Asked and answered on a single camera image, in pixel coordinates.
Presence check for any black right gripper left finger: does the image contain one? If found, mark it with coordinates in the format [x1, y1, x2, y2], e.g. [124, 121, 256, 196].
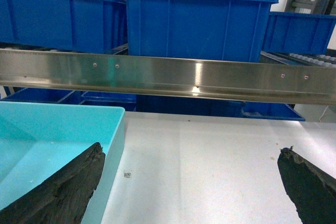
[1, 142, 106, 223]

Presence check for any blue bin far right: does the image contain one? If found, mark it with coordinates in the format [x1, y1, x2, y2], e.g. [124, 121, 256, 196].
[262, 12, 335, 55]

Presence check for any stainless steel shelf rail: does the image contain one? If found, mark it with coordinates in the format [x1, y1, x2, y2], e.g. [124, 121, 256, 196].
[1, 49, 335, 105]

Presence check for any large blue bin centre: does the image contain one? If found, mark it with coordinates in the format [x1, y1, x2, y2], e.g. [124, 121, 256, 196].
[126, 0, 279, 62]

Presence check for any large blue bin left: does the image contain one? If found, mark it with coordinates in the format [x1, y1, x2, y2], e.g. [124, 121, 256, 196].
[1, 0, 127, 54]

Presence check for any large blue bin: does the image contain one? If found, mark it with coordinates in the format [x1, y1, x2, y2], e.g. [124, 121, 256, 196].
[1, 0, 127, 54]
[126, 0, 279, 62]

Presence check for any light turquoise plastic bin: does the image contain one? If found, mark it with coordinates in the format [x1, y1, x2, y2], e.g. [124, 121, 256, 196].
[1, 101, 125, 223]

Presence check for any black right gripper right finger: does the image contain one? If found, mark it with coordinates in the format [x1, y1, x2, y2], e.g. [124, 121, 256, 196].
[277, 147, 335, 223]

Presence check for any blue bin below rail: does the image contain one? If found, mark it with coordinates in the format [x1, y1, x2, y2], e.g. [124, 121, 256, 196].
[241, 102, 306, 121]

